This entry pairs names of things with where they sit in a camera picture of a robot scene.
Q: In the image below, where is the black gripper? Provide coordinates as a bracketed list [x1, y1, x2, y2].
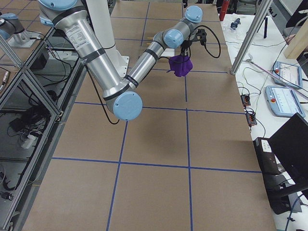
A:
[180, 40, 192, 56]

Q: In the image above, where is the purple towel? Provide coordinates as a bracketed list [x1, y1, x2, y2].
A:
[168, 55, 193, 77]

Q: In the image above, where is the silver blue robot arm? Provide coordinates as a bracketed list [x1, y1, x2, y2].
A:
[0, 13, 41, 48]
[39, 0, 203, 121]

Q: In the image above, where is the dark blue folded umbrella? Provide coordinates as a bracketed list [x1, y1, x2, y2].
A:
[231, 18, 241, 30]

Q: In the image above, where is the red cylinder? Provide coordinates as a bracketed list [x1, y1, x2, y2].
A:
[219, 0, 230, 22]

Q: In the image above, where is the upper teach pendant tablet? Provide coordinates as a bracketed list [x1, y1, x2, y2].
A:
[272, 61, 303, 89]

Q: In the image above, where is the teach pendant tablet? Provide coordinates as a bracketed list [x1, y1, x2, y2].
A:
[265, 86, 306, 117]
[272, 61, 303, 89]

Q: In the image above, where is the lower teach pendant tablet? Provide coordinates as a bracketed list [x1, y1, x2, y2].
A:
[265, 86, 306, 117]

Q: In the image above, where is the brown paper table cover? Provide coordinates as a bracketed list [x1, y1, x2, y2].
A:
[4, 2, 277, 231]

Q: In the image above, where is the black monitor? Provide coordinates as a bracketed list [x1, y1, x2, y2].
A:
[268, 113, 308, 199]

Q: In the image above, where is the black box with label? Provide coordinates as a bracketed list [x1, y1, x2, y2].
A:
[253, 137, 281, 175]

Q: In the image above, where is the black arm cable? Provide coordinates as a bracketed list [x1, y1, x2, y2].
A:
[187, 25, 222, 58]

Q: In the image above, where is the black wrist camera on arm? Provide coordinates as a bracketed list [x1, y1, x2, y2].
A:
[195, 29, 207, 46]

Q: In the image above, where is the aluminium frame post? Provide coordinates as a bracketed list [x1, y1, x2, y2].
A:
[231, 0, 273, 75]

